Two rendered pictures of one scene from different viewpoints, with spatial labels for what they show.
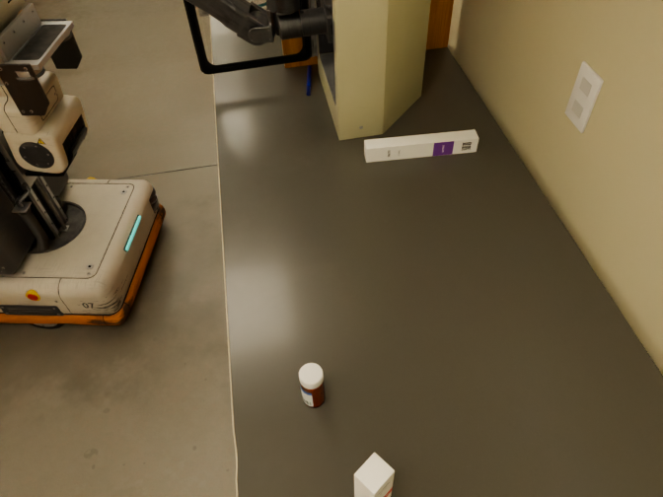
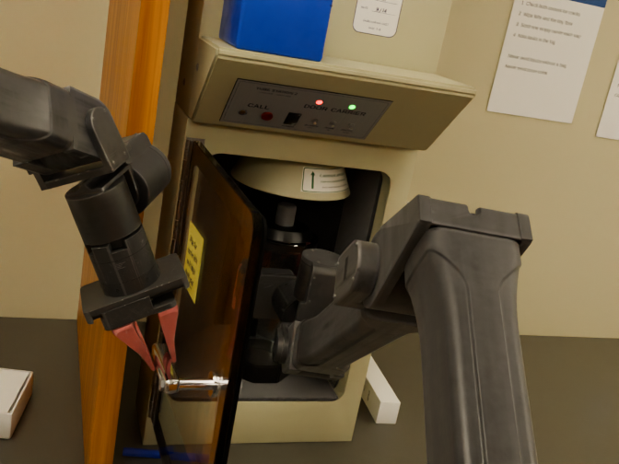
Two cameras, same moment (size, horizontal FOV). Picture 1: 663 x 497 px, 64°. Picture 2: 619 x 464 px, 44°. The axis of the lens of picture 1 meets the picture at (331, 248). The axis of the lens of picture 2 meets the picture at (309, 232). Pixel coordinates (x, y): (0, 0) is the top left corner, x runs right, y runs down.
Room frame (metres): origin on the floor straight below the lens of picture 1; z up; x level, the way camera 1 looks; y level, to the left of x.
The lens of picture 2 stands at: (1.41, 0.95, 1.58)
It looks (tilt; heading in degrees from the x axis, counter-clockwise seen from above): 17 degrees down; 257
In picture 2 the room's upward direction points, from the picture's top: 11 degrees clockwise
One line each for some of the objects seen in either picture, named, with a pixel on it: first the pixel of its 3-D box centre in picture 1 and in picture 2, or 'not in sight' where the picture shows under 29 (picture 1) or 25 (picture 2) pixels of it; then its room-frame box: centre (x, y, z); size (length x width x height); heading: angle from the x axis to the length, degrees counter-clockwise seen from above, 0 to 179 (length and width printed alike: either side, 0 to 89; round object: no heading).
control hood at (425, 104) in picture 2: not in sight; (331, 103); (1.20, 0.04, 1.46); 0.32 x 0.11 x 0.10; 8
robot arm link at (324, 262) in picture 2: (273, 8); (313, 307); (1.19, 0.10, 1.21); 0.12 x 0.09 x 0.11; 86
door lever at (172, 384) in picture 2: not in sight; (181, 368); (1.35, 0.25, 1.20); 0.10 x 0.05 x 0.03; 99
